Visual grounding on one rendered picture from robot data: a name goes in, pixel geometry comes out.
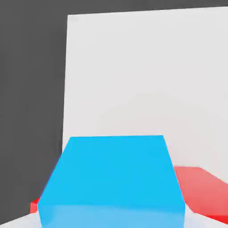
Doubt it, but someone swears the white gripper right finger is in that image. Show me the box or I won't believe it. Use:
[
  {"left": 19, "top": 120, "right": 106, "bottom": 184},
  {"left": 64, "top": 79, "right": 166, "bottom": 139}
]
[{"left": 183, "top": 208, "right": 228, "bottom": 228}]

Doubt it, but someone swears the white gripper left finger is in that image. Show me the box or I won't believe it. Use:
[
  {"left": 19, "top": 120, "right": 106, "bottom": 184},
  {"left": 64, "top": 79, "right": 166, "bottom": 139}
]
[{"left": 0, "top": 211, "right": 44, "bottom": 228}]

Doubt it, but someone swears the small blue cube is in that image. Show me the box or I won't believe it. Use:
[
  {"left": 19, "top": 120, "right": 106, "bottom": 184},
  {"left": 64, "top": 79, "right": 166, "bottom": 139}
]
[{"left": 37, "top": 135, "right": 186, "bottom": 228}]

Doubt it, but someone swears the large red box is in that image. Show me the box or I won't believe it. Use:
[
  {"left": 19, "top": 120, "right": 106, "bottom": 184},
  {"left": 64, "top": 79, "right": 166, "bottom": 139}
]
[{"left": 29, "top": 165, "right": 228, "bottom": 225}]

